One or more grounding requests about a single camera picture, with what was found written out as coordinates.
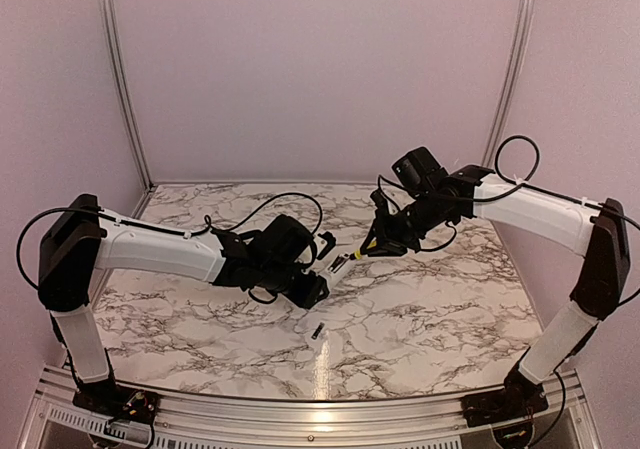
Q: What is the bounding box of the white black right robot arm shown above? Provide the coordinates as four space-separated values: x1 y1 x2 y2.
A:
356 147 631 417

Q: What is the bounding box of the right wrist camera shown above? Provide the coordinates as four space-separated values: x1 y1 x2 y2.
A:
370 189 400 216

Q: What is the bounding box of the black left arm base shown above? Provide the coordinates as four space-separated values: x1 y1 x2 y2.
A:
73 384 160 424

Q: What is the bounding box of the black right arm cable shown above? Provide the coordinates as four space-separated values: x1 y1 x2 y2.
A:
377 135 640 315

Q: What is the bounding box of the left aluminium corner post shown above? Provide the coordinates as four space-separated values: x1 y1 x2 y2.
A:
99 0 153 191

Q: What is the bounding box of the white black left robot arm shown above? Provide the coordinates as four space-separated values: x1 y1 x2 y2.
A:
28 194 329 414

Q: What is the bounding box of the right aluminium corner post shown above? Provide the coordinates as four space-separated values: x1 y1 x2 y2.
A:
482 0 535 166

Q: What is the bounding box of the yellow handled screwdriver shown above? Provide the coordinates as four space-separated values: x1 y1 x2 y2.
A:
340 236 377 262

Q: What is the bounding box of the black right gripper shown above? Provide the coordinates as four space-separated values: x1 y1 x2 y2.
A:
360 191 454 256

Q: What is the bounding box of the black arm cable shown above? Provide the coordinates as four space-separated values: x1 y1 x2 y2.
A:
15 193 324 293
377 135 640 315

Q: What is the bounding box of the white remote control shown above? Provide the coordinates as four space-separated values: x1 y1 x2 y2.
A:
320 253 357 291

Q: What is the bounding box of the aluminium table front rail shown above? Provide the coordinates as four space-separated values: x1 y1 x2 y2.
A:
17 367 602 448

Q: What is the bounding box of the aluminium corner post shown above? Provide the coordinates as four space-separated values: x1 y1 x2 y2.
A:
482 0 535 166
99 0 153 191

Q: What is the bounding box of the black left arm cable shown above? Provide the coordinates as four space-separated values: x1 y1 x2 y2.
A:
15 193 324 293

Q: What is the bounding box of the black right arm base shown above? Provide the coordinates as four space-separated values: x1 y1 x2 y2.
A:
461 385 549 427

